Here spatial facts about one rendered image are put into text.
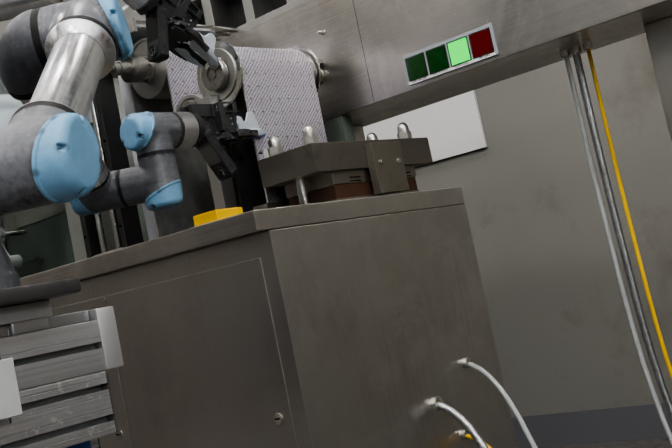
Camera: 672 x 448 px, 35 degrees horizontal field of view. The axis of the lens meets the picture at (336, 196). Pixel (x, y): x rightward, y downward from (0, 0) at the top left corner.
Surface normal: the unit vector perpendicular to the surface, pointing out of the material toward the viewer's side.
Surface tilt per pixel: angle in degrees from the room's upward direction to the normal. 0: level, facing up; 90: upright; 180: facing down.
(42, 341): 90
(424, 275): 90
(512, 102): 90
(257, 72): 90
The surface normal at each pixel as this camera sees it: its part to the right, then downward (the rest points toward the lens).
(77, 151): 0.97, -0.14
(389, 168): 0.73, -0.21
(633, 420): -0.61, 0.06
